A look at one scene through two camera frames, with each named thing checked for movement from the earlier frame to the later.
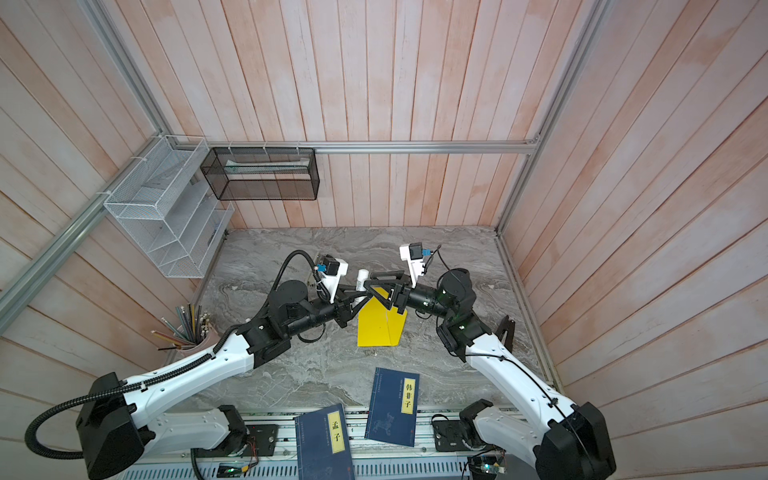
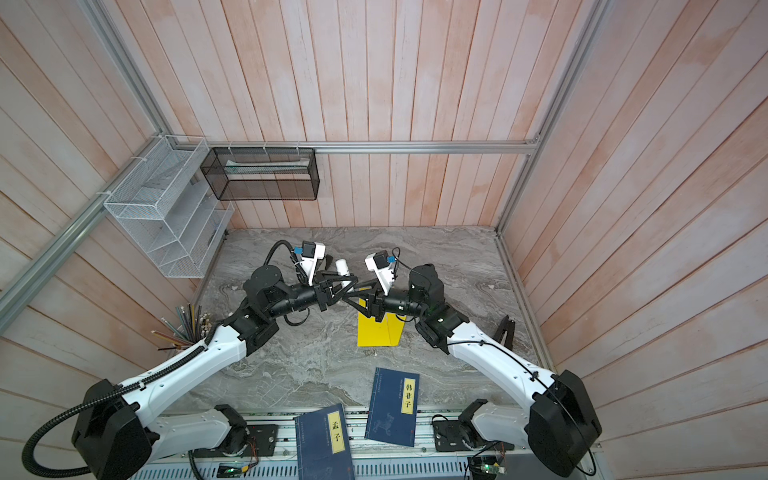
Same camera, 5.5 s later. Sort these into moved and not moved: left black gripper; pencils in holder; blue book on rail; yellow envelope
Moved: left black gripper
Not moved: yellow envelope; blue book on rail; pencils in holder
